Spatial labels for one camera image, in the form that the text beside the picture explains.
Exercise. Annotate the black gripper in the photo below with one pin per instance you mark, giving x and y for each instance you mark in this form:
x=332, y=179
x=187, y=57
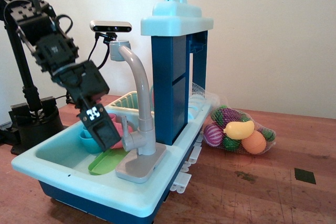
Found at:
x=86, y=86

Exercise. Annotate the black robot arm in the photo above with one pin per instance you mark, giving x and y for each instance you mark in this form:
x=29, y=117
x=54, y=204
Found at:
x=33, y=25

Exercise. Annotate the pink toy cup rear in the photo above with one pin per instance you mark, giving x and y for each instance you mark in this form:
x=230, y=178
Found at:
x=112, y=116

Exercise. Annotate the pink toy cup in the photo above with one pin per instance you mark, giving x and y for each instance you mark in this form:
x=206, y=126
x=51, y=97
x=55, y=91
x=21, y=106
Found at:
x=112, y=116
x=120, y=131

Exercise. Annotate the teal toy cup rear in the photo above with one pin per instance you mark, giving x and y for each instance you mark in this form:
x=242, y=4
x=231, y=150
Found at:
x=86, y=133

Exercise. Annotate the teal toy cup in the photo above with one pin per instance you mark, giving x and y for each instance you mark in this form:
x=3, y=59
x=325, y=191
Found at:
x=86, y=133
x=89, y=144

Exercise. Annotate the pink toy cup front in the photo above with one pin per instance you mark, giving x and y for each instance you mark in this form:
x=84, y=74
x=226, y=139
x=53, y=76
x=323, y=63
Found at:
x=120, y=131

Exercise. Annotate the teal toy cup front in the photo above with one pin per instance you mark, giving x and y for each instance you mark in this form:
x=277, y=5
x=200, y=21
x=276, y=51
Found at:
x=89, y=144

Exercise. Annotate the green toy tray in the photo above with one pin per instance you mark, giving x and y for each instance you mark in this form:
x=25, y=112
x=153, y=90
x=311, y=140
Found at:
x=107, y=161

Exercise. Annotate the toy sink blue basin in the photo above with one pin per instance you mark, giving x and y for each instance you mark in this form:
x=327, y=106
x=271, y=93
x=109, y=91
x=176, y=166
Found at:
x=70, y=174

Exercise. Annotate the grey toy faucet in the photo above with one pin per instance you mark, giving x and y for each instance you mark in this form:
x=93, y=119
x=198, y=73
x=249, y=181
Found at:
x=144, y=153

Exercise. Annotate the light blue toy plates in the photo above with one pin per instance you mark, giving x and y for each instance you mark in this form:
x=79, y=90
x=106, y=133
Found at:
x=195, y=104

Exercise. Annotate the white plastic clips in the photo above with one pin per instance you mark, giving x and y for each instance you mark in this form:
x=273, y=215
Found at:
x=183, y=177

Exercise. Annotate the purple toy onion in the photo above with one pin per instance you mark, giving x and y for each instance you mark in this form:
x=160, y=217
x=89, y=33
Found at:
x=213, y=135

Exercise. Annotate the blue toy shelf tower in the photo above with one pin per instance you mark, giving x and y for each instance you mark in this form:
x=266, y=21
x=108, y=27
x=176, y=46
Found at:
x=178, y=33

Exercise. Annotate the mesh bag of toy food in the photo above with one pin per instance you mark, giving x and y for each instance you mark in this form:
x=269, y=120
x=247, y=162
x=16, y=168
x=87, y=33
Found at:
x=222, y=114

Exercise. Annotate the yellow toy mango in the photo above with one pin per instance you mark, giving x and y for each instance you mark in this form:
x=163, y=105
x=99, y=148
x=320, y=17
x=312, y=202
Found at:
x=239, y=130

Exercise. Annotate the orange toy fruit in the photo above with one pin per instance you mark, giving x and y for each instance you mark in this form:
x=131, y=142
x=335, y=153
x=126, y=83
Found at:
x=255, y=143

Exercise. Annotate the black tape patch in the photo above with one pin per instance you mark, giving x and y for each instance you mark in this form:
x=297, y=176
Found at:
x=304, y=176

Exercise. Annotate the grey depth camera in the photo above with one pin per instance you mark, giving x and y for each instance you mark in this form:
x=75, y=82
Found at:
x=110, y=27

